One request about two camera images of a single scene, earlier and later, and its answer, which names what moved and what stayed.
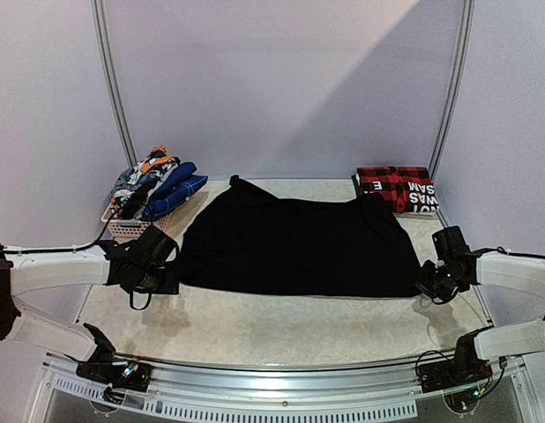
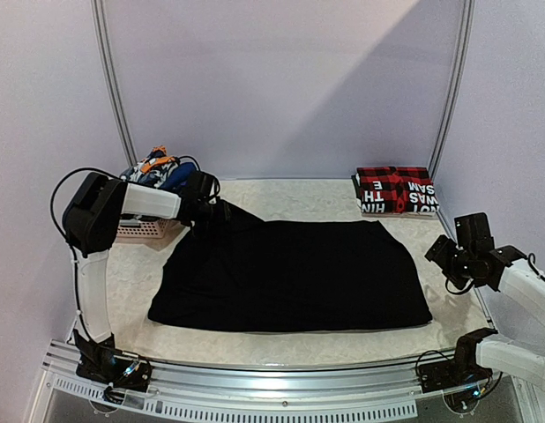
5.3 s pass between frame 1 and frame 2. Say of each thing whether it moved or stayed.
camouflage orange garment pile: stayed
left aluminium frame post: stayed
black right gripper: moved
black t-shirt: moved
